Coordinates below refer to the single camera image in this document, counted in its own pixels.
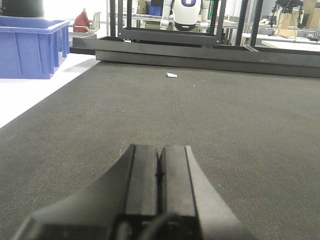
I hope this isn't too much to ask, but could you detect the blue plastic bin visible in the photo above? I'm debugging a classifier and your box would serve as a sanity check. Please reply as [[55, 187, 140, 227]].
[[0, 16, 70, 79]]

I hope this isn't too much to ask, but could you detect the white humanoid robot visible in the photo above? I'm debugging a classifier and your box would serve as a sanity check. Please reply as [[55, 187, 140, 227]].
[[160, 0, 211, 33]]

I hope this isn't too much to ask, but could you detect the white chair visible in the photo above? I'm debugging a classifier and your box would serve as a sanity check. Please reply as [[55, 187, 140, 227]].
[[86, 11, 102, 33]]

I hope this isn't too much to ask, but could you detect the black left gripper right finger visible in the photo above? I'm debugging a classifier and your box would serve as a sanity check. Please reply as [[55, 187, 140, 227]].
[[158, 145, 256, 240]]

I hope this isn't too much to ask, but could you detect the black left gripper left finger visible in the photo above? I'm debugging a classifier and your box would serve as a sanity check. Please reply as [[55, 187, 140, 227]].
[[13, 144, 158, 240]]

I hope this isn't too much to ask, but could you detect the dark grey table mat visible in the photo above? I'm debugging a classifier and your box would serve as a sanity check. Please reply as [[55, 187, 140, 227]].
[[0, 62, 320, 240]]

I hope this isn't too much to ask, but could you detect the red bag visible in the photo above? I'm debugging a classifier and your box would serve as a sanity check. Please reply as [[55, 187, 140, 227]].
[[72, 8, 90, 33]]

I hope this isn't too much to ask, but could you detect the black metal frame rail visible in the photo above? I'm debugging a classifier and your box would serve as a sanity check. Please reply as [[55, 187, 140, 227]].
[[70, 37, 320, 79]]

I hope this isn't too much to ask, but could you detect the small white paper scrap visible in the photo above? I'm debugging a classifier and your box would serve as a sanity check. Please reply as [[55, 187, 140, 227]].
[[166, 72, 178, 78]]

